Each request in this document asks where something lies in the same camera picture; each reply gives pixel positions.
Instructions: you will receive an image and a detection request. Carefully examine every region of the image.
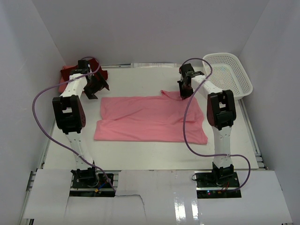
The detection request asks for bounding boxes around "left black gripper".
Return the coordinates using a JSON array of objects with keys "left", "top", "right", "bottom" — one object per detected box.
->
[{"left": 82, "top": 72, "right": 108, "bottom": 99}]

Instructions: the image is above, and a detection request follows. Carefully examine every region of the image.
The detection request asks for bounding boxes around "pink t shirt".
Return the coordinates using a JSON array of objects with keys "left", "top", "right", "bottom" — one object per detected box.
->
[{"left": 94, "top": 90, "right": 208, "bottom": 145}]

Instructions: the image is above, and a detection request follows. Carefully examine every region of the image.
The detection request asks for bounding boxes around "white perforated plastic basket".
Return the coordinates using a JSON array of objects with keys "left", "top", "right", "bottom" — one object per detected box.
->
[{"left": 202, "top": 52, "right": 253, "bottom": 100}]

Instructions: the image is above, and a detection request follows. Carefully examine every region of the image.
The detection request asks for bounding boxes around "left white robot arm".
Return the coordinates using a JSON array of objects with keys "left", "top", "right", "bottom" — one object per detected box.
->
[{"left": 52, "top": 57, "right": 109, "bottom": 188}]

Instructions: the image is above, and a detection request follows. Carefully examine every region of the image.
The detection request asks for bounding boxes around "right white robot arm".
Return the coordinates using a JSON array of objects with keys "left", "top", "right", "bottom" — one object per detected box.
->
[{"left": 178, "top": 63, "right": 236, "bottom": 187}]

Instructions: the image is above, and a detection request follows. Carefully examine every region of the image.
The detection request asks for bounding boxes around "folded dark red t shirt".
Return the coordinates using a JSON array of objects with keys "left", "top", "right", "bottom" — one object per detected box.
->
[{"left": 60, "top": 59, "right": 108, "bottom": 82}]

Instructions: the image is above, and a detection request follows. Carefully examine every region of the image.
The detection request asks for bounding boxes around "folded salmon t shirt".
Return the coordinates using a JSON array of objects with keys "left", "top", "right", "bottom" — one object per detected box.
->
[{"left": 58, "top": 77, "right": 67, "bottom": 94}]

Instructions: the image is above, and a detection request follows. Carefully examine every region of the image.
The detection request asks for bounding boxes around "white paper sheet front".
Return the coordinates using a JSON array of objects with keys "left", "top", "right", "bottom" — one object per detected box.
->
[{"left": 23, "top": 169, "right": 293, "bottom": 225}]

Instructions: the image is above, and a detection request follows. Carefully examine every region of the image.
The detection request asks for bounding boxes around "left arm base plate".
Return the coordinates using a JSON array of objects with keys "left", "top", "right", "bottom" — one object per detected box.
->
[{"left": 69, "top": 167, "right": 115, "bottom": 197}]

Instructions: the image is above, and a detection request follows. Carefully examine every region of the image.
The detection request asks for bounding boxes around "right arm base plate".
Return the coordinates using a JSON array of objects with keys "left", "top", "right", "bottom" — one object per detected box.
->
[{"left": 191, "top": 172, "right": 242, "bottom": 199}]

